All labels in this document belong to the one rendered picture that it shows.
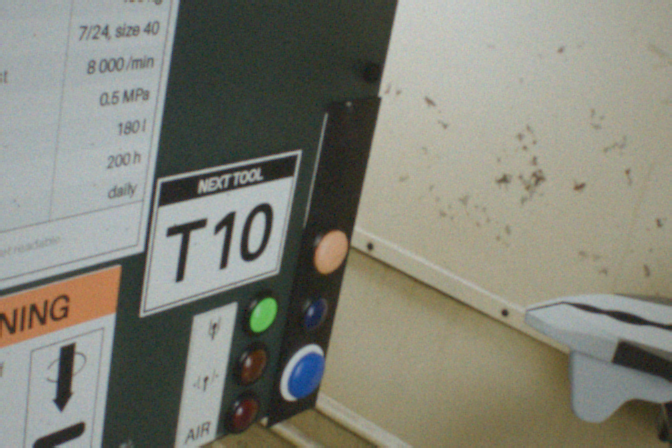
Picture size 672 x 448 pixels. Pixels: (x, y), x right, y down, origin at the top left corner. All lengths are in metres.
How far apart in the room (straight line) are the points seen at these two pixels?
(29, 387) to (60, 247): 0.07
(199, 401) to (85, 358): 0.10
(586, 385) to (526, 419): 0.83
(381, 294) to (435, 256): 0.12
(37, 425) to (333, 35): 0.24
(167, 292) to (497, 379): 0.96
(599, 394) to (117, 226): 0.28
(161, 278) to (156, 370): 0.05
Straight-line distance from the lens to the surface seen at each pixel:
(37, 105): 0.43
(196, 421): 0.59
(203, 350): 0.56
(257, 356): 0.59
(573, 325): 0.59
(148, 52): 0.46
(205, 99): 0.49
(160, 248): 0.51
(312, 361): 0.63
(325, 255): 0.60
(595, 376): 0.61
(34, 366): 0.49
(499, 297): 1.39
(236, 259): 0.55
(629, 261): 1.30
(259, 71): 0.51
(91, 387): 0.52
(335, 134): 0.57
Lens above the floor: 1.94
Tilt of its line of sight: 22 degrees down
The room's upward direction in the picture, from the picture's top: 12 degrees clockwise
